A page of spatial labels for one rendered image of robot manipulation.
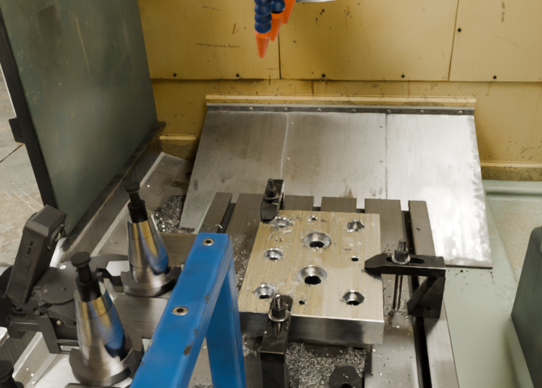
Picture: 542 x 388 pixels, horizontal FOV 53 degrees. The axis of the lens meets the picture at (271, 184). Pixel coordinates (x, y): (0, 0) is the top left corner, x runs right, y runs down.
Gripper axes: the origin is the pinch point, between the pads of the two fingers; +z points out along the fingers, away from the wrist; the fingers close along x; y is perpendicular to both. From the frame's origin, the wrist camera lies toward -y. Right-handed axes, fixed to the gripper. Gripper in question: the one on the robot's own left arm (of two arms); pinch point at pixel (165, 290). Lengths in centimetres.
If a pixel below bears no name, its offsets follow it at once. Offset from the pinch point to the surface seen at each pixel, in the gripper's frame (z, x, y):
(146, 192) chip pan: -49, -102, 52
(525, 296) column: 57, -56, 48
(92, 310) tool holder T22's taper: -0.7, 12.1, -8.9
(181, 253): 0.8, -4.1, -1.9
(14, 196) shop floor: -175, -197, 118
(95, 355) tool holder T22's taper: -1.1, 12.9, -4.5
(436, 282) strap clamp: 33.1, -29.8, 22.6
